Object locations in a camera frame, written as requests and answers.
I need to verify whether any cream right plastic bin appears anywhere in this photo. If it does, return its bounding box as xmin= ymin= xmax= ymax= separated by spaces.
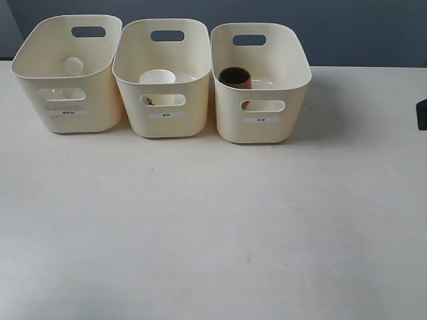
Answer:
xmin=211 ymin=23 xmax=312 ymax=144

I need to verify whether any white paper cup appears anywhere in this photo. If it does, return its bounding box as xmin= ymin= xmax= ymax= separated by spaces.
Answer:
xmin=139 ymin=69 xmax=176 ymax=106

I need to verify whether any white plastic cup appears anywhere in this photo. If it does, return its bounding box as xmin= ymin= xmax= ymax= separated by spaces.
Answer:
xmin=63 ymin=57 xmax=84 ymax=77

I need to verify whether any cream plastic bin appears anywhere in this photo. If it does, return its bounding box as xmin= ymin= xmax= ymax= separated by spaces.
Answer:
xmin=11 ymin=15 xmax=123 ymax=133
xmin=113 ymin=19 xmax=211 ymax=138
xmin=211 ymin=23 xmax=312 ymax=144

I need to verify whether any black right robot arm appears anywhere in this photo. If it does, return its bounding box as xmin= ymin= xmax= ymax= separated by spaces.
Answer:
xmin=416 ymin=99 xmax=427 ymax=131

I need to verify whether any cream middle plastic bin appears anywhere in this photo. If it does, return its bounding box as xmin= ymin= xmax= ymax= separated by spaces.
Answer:
xmin=113 ymin=19 xmax=211 ymax=138

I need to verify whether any cream left plastic bin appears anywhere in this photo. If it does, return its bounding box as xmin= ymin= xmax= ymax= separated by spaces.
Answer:
xmin=11 ymin=15 xmax=123 ymax=133

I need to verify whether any brown wooden cup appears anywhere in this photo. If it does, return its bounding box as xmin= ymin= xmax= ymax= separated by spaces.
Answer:
xmin=217 ymin=67 xmax=252 ymax=107

